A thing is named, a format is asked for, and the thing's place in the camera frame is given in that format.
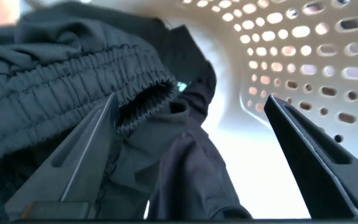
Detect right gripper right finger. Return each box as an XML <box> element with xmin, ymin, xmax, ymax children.
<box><xmin>264</xmin><ymin>95</ymin><xmax>358</xmax><ymax>220</ymax></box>

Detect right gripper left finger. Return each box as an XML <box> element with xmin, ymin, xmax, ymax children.
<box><xmin>4</xmin><ymin>92</ymin><xmax>120</xmax><ymax>220</ymax></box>

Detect black shorts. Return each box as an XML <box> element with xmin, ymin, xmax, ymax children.
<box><xmin>0</xmin><ymin>1</ymin><xmax>192</xmax><ymax>224</ymax></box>

